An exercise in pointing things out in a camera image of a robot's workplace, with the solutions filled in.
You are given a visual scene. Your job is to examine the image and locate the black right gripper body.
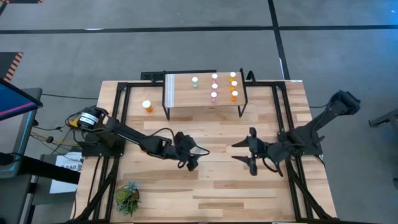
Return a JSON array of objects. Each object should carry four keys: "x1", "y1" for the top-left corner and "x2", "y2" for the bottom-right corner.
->
[{"x1": 255, "y1": 136, "x2": 285, "y2": 163}]

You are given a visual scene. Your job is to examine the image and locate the thin black floor cable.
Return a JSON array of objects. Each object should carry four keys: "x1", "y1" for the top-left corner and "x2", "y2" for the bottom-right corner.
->
[{"x1": 42, "y1": 93, "x2": 99, "y2": 100}]

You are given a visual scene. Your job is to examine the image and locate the black stand base bar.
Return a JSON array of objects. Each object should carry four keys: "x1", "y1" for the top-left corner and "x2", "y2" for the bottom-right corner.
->
[{"x1": 0, "y1": 152, "x2": 81, "y2": 185}]

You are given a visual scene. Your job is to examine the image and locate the black mat orange stripes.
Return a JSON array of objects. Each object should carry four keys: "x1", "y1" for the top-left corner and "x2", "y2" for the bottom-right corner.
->
[
  {"x1": 0, "y1": 52, "x2": 24, "y2": 83},
  {"x1": 0, "y1": 0, "x2": 45, "y2": 4}
]

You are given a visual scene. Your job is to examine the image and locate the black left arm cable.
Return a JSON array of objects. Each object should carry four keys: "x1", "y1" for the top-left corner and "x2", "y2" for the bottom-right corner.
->
[{"x1": 148, "y1": 126, "x2": 210, "y2": 169}]

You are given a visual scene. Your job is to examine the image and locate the black aluminium rig frame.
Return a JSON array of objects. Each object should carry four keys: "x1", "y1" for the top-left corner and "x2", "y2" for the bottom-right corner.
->
[{"x1": 70, "y1": 80, "x2": 340, "y2": 223}]

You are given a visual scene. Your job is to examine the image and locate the white paper sheet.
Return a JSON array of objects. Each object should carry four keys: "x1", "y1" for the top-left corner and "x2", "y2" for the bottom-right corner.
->
[{"x1": 49, "y1": 151, "x2": 84, "y2": 194}]

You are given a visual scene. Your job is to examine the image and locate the blue screen monitor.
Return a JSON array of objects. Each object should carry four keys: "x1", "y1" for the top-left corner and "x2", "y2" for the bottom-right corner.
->
[{"x1": 0, "y1": 77, "x2": 44, "y2": 121}]

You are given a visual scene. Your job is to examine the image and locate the wooden shelf black metal legs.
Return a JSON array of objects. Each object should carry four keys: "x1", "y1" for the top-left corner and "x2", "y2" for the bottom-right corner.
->
[{"x1": 161, "y1": 68, "x2": 249, "y2": 121}]

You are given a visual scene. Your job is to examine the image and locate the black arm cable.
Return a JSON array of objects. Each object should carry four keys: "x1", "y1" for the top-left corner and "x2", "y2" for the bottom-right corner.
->
[
  {"x1": 148, "y1": 126, "x2": 210, "y2": 169},
  {"x1": 262, "y1": 156, "x2": 284, "y2": 178}
]

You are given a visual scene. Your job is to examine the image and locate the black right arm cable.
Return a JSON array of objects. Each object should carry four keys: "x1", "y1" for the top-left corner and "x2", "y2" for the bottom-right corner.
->
[{"x1": 262, "y1": 156, "x2": 284, "y2": 178}]

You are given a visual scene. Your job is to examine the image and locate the gray monitor stand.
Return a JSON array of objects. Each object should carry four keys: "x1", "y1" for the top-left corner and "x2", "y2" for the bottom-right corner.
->
[{"x1": 0, "y1": 88, "x2": 44, "y2": 180}]

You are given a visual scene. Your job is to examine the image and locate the gray furniture leg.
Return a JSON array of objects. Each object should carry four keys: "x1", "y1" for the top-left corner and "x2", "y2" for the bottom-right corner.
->
[{"x1": 368, "y1": 108, "x2": 398, "y2": 128}]

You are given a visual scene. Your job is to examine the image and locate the yellow power cable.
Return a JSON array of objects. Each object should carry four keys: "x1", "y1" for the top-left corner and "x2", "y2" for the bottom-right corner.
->
[{"x1": 66, "y1": 116, "x2": 82, "y2": 128}]

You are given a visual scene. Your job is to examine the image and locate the potted succulent plant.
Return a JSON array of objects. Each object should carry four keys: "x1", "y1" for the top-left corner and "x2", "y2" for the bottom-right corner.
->
[{"x1": 113, "y1": 180, "x2": 141, "y2": 217}]

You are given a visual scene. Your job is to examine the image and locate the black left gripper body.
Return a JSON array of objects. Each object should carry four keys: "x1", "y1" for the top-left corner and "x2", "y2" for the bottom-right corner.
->
[{"x1": 173, "y1": 131, "x2": 200, "y2": 172}]

